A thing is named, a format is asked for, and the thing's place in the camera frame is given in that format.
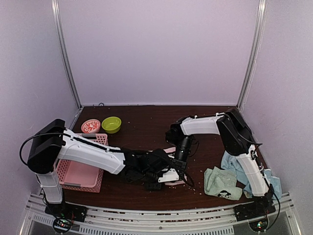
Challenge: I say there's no pink towel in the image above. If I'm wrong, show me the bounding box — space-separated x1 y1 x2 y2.
164 147 185 187

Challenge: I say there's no green towel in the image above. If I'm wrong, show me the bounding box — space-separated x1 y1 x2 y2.
204 167 243 201

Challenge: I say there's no pink plastic basket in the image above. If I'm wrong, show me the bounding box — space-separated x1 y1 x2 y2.
55 133 108 193

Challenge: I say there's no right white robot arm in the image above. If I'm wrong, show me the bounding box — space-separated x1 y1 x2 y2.
165 109 274 216

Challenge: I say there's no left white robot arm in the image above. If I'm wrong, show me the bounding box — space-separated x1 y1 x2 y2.
22 119 179 217

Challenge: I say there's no blue towel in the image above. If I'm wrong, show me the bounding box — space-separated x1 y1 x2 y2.
221 151 282 200

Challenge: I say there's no green bowl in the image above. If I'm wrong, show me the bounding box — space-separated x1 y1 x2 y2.
101 117 122 134

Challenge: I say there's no red patterned bowl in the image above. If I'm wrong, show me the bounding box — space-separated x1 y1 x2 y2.
81 119 101 134

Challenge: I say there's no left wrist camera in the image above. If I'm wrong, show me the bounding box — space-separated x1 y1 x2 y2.
144 168 182 191

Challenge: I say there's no aluminium front rail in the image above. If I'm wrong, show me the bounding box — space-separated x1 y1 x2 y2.
17 193 304 235

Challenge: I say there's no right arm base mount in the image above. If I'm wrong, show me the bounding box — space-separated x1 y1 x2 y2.
233 202 276 233

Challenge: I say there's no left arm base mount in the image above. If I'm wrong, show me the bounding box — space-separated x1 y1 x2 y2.
45 204 88 234

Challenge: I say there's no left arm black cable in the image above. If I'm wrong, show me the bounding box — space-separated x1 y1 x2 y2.
19 132 67 167

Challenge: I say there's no right aluminium frame post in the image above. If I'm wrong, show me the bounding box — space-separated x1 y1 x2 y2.
237 0 267 110

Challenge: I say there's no aluminium frame post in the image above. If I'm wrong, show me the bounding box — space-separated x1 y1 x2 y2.
237 0 267 110
51 0 82 109

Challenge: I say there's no left aluminium frame post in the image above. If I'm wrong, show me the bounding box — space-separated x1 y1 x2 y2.
51 0 82 109

